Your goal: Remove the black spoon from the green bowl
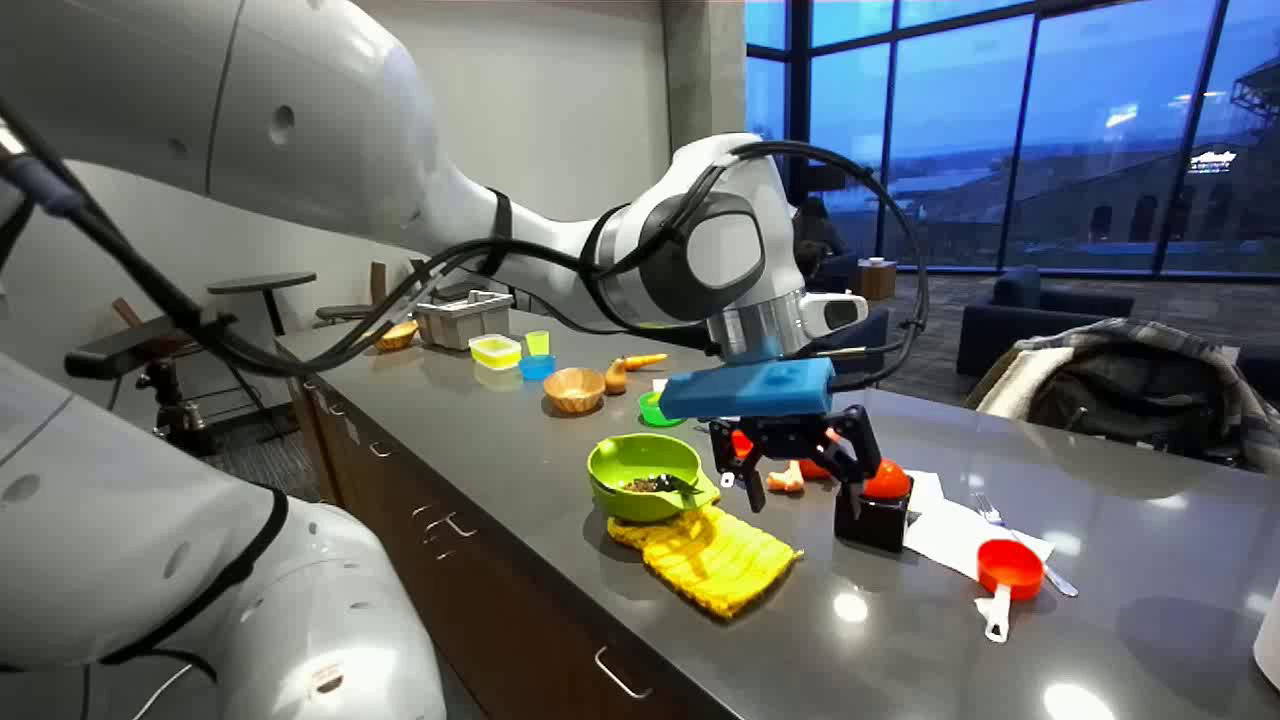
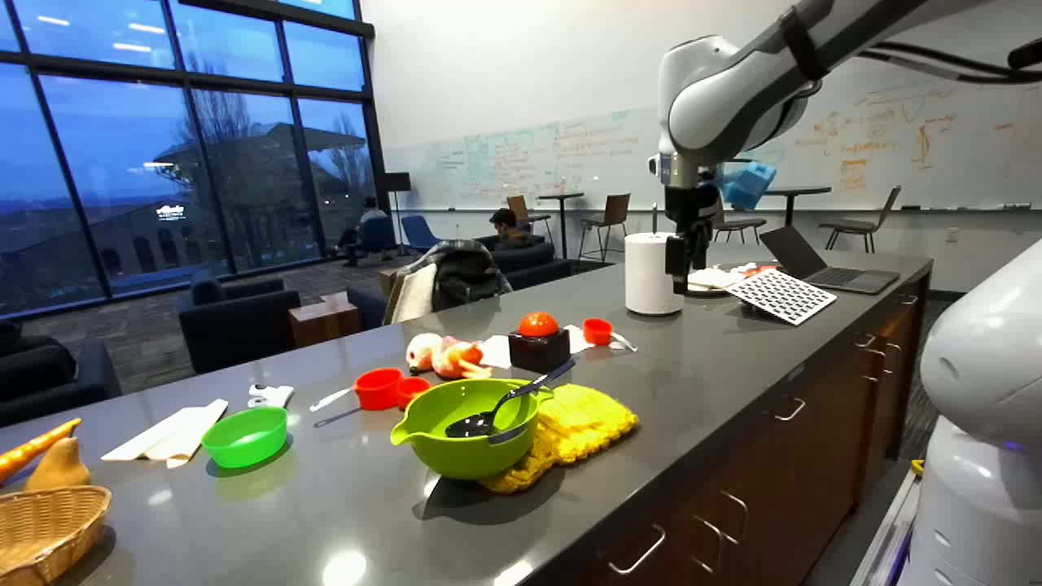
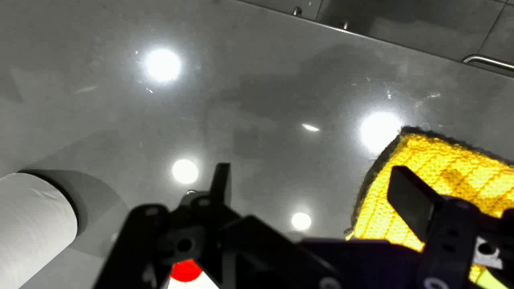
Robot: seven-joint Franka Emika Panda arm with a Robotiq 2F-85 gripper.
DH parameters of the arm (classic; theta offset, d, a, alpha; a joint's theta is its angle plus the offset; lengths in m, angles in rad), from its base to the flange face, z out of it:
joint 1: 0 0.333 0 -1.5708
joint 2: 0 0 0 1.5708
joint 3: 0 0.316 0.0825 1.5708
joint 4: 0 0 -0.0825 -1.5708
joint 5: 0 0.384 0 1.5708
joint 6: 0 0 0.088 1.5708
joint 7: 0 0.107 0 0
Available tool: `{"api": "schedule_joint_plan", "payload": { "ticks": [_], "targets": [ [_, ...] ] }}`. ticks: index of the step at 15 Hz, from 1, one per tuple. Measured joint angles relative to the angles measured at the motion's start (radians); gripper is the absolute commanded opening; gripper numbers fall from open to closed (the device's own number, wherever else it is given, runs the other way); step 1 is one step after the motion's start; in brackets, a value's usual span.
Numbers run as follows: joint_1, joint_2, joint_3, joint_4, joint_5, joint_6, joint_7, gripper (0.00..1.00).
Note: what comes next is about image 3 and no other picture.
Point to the metal cabinet handle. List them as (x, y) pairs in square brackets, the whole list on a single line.
[(485, 60)]

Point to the white paper towel roll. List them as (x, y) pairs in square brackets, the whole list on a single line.
[(36, 224)]

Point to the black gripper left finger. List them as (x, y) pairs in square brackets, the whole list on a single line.
[(232, 251)]

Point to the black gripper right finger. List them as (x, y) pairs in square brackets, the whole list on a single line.
[(456, 233)]

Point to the yellow knitted cloth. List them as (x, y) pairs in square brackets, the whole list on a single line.
[(382, 251)]

